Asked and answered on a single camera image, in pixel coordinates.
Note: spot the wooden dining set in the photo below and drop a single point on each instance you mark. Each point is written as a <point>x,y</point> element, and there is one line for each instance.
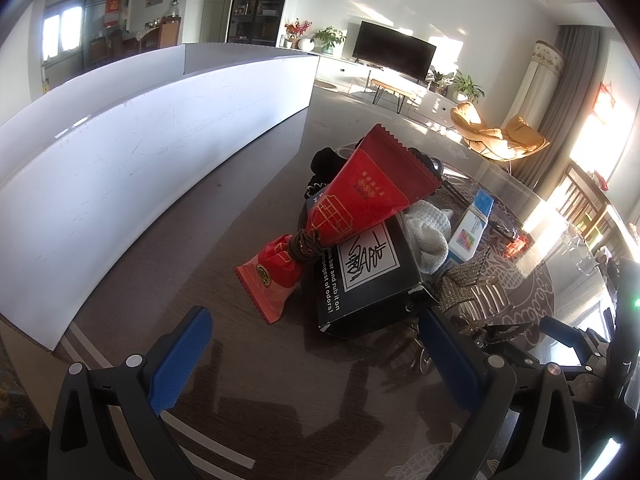
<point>122,44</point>

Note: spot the brown patterned desktop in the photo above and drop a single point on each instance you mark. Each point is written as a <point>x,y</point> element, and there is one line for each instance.
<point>225,220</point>

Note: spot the grey curtain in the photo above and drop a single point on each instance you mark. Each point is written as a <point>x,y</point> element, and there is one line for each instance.
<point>570,110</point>

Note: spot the green potted plant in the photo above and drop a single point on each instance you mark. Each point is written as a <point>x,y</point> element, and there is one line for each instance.
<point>327,39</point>
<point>469,87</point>
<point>440,79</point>

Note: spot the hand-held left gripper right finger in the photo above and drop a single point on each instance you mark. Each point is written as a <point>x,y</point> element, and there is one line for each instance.
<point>450,360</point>

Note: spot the rhinestone ribbon bow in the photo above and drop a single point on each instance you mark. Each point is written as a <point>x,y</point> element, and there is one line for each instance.
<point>457,280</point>

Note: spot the glass jar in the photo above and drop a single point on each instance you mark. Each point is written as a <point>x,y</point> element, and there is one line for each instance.
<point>173,8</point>

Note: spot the dark display cabinet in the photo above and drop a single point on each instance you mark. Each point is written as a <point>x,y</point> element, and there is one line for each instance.
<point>260,2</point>

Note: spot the red wall ornament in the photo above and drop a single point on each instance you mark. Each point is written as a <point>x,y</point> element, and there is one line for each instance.
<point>603,100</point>

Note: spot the red window poster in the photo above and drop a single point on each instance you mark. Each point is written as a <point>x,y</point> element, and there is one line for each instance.
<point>113,12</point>

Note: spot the black printed box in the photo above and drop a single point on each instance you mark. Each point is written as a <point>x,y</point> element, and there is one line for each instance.
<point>370,280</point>

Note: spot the pale grey sock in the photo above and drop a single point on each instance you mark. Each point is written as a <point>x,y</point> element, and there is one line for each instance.
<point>430,235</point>

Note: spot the black white-stitched sock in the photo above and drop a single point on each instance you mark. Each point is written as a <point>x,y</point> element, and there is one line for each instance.
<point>314,189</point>

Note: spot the white door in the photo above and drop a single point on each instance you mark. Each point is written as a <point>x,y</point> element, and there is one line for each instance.
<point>218,5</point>

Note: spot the small wooden cabinet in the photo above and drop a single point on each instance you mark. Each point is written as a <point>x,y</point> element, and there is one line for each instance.
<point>170,32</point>

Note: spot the white cardboard box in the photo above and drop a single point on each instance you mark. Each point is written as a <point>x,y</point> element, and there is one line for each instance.
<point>125,175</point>

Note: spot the blue white medicine box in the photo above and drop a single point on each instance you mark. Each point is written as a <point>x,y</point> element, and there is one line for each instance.
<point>472,230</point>

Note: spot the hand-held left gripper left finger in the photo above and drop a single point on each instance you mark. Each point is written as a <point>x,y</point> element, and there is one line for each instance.
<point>182,360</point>

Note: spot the white television cabinet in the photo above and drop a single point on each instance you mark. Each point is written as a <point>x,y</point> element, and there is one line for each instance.
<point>345,72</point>

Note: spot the round floor rug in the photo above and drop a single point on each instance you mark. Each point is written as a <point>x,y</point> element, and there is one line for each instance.
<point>325,84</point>

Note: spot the red flowers in white vase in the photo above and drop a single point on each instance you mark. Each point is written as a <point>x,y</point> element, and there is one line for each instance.
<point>298,30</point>

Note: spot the wooden bench with metal legs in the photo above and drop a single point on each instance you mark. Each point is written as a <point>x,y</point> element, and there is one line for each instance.
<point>392,89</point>

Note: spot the wooden slatted chairs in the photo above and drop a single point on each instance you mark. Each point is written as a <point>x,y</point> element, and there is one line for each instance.
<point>582,200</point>

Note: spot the black television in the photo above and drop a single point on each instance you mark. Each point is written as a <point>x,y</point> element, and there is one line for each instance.
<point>392,50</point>

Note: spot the orange lounge chair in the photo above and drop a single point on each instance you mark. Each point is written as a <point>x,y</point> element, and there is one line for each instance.
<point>500,135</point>

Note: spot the red snack packet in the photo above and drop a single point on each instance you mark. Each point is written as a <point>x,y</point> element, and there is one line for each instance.
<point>370,185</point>

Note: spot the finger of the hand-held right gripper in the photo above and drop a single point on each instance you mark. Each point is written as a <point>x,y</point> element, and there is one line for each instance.
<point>560,332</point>

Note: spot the small orange clip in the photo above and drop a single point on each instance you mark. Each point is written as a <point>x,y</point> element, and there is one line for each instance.
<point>515,246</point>

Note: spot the black rhinestone hair scrunchie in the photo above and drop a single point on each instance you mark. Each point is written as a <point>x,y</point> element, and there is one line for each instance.
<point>327,162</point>

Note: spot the covered standing air conditioner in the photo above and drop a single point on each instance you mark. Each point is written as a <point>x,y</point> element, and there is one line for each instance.
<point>540,85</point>

